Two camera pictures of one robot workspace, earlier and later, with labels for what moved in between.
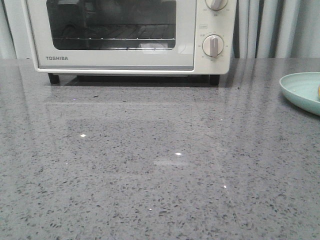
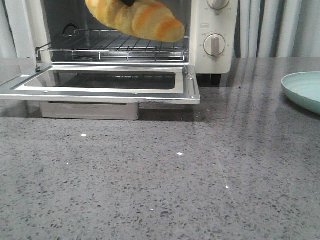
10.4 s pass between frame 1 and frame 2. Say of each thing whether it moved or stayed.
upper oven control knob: stayed
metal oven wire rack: moved
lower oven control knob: stayed
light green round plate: stayed
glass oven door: moved
